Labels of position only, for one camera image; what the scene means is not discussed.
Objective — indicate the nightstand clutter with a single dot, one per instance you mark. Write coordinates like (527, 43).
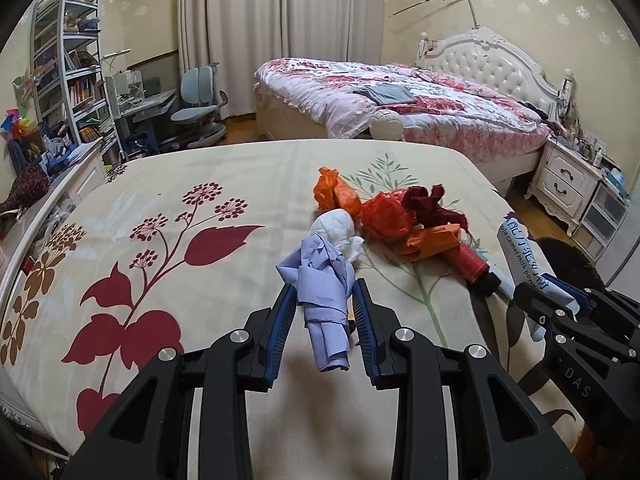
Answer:
(580, 135)

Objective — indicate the white tufted headboard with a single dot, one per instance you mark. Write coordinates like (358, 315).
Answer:
(485, 57)

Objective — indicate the blue stool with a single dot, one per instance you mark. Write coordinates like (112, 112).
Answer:
(142, 142)

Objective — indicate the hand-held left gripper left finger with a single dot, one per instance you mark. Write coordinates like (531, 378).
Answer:
(280, 330)

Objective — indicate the blue plastic basket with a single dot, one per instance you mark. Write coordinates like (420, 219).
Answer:
(20, 155)

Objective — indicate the red plastic bag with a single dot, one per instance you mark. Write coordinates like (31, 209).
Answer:
(387, 217)

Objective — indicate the purple paper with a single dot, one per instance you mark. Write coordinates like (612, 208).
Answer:
(320, 280)

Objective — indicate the plastic drawer unit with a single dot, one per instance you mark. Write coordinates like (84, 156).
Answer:
(600, 215)

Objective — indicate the maroon knitted cloth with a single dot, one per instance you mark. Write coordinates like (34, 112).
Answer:
(27, 185)

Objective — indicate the black trash bin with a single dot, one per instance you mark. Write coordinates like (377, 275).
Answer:
(570, 260)

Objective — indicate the white bed rail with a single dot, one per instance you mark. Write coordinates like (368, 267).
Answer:
(37, 215)

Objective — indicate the white nightstand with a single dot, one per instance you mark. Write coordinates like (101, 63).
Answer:
(560, 175)

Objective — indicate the colourful pinwheel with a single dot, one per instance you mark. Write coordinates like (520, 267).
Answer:
(15, 125)

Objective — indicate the grey study desk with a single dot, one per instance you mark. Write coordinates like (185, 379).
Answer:
(150, 107)

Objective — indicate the cream curtains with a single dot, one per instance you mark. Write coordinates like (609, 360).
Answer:
(250, 20)

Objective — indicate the pink floral quilt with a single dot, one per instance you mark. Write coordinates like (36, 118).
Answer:
(450, 105)

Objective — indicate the red mesh tube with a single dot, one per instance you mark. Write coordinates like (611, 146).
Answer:
(470, 262)

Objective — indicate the blue-grey desk chair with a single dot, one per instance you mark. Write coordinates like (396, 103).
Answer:
(197, 82)

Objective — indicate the white blue powder packet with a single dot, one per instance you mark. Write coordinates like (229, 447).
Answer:
(520, 250)

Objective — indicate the dark red paper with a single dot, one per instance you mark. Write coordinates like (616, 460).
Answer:
(430, 207)

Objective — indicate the white desk lamp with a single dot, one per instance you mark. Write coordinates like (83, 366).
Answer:
(112, 57)

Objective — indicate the white plastic bag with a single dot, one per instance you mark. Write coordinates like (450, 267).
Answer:
(332, 225)

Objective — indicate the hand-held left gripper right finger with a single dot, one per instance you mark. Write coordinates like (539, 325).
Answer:
(367, 330)

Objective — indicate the orange paper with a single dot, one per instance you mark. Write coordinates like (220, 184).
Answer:
(430, 242)

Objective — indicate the white bookshelf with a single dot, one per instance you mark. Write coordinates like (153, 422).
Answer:
(80, 90)

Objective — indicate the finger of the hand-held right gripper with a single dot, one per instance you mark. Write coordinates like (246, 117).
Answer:
(537, 302)
(615, 310)

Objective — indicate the grey folded clothing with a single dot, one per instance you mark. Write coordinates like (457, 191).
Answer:
(387, 94)

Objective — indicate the orange plastic bag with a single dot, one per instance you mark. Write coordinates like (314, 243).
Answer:
(335, 190)

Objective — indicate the white volleyball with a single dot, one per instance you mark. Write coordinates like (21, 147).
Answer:
(387, 125)

